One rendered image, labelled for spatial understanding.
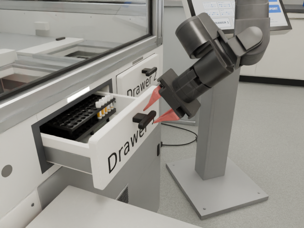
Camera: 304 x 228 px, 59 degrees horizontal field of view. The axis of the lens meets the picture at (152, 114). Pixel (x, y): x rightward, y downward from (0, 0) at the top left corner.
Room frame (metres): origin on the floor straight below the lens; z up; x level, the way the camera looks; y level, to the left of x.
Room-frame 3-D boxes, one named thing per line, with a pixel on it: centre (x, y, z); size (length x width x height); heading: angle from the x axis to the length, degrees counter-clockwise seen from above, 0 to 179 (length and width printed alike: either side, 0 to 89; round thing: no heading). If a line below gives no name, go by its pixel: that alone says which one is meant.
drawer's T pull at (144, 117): (0.51, 0.02, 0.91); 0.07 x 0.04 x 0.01; 157
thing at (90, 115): (0.55, 0.14, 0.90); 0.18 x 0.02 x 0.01; 157
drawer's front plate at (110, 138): (0.52, 0.04, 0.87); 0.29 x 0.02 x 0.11; 157
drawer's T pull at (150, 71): (0.84, 0.01, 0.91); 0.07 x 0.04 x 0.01; 157
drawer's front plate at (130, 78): (0.86, 0.04, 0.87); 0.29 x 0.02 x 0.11; 157
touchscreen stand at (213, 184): (1.37, -0.39, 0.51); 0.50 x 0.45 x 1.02; 20
